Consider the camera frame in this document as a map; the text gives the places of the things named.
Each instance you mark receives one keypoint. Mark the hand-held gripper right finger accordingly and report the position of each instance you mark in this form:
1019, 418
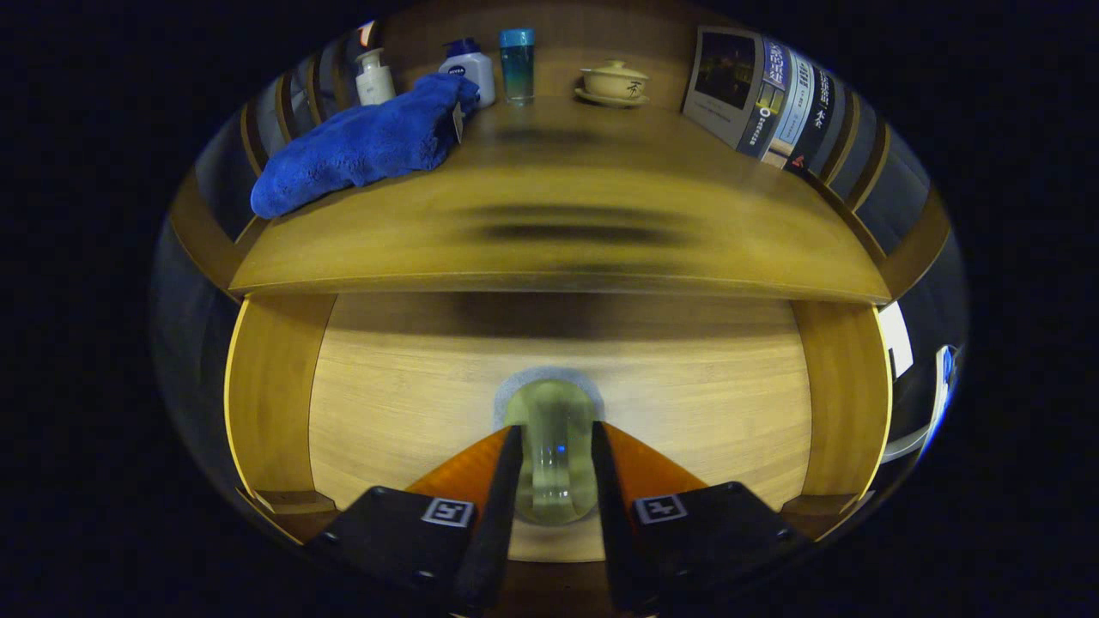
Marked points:
614, 515

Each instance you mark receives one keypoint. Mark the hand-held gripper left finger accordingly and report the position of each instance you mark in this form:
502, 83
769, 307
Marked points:
494, 515

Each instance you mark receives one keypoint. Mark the pale green scrubber grey sponge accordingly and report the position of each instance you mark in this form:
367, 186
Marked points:
554, 429

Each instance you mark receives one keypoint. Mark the wooden drawer with black knob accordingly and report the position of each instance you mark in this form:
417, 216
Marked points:
412, 403

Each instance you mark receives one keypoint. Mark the wooden countertop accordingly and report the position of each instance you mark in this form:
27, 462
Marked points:
601, 189

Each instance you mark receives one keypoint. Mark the wooden cabinet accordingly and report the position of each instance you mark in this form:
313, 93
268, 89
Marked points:
558, 34

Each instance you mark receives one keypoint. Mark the blue towel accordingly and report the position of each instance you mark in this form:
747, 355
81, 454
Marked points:
361, 146

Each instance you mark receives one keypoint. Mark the beige saucer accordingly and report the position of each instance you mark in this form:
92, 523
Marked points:
605, 101

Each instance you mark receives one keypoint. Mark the beige lidded teacup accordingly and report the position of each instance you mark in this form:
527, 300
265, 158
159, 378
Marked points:
614, 81

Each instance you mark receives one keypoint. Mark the white bottle with blue cap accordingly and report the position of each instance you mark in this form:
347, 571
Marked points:
476, 73

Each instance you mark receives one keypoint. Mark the teal glass bottle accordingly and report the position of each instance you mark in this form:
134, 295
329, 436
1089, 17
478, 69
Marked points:
517, 69

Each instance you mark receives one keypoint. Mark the white pump bottle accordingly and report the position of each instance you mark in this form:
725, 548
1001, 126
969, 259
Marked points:
375, 81

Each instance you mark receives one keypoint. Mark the book with pale blue spine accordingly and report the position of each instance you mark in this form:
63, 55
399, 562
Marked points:
794, 103

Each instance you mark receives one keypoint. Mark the book with dark photo cover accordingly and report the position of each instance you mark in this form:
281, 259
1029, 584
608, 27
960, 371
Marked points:
725, 77

